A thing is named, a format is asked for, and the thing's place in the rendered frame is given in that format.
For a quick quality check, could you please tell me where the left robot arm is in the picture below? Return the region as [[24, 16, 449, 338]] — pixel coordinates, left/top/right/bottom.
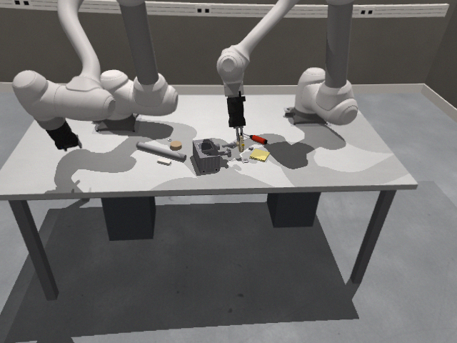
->
[[217, 0, 358, 126]]

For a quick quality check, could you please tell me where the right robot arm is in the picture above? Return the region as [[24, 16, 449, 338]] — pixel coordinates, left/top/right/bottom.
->
[[12, 0, 179, 131]]

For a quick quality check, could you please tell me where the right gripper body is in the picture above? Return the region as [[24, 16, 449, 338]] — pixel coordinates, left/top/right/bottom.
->
[[35, 117, 78, 150]]

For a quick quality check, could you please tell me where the red cylinder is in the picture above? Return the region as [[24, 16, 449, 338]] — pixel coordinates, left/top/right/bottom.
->
[[243, 133, 267, 144]]

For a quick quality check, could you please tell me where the pale yellow square pad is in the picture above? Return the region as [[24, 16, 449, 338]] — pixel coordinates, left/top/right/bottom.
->
[[250, 149, 270, 162]]

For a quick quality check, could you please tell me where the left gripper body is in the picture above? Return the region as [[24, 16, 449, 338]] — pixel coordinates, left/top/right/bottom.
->
[[224, 83, 246, 127]]

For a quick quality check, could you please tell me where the tan gear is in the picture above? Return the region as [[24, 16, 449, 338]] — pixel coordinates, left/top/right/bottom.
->
[[222, 135, 244, 152]]

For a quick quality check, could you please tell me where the grey metal shaft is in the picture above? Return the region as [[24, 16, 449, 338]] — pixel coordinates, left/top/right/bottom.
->
[[136, 141, 186, 161]]

